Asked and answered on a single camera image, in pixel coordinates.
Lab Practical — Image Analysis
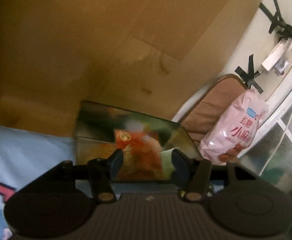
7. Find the wooden headboard panel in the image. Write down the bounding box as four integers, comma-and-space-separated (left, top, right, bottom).
0, 0, 261, 137

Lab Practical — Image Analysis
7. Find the pink fried-twist snack bag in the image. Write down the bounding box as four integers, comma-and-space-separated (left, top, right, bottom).
199, 89, 268, 165

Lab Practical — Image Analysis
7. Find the dark sheep-print cardboard box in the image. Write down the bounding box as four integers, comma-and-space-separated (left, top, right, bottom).
73, 101, 199, 181

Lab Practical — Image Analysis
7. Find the white power strip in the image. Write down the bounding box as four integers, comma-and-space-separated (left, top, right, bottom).
261, 38, 292, 76

